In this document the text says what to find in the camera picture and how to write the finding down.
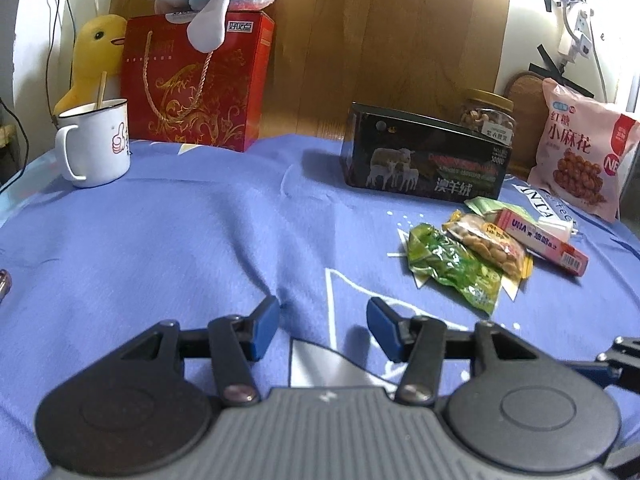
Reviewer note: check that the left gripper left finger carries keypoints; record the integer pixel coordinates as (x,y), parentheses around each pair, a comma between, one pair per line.
(237,341)

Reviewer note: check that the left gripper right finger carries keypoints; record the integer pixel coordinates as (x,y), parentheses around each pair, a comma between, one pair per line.
(419,342)

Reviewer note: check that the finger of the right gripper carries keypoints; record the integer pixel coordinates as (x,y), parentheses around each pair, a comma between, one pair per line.
(619,366)

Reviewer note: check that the green pea snack packet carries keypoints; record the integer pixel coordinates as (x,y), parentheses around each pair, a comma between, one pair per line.
(433,254)

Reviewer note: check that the clear peanut snack packet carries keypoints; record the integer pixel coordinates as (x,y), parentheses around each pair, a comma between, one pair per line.
(490,243)

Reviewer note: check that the light green snack packet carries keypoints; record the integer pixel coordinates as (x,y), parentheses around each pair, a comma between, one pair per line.
(487,207)

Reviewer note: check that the pink rectangular snack box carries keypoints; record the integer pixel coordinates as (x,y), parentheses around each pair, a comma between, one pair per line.
(542,243)

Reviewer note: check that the black sheep-print storage box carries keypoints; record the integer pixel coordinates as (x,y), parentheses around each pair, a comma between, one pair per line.
(400,152)

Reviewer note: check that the pink fried-twist snack bag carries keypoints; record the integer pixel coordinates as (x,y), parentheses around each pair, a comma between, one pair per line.
(581,149)

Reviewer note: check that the nut jar gold lid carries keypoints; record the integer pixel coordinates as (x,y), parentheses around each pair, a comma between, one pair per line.
(488,114)

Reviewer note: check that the white enamel mug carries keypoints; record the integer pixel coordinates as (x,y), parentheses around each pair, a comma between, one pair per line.
(92,144)

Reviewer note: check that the red gift bag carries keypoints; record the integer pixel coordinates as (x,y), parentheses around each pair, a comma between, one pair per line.
(177,94)

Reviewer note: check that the wooden panel board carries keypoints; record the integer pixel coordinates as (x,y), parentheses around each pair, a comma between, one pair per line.
(413,55)

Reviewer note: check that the yellow duck plush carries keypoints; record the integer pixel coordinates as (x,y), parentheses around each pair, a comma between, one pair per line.
(98,50)

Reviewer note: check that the white wall charger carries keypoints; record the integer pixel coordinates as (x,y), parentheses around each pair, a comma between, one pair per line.
(576,38)

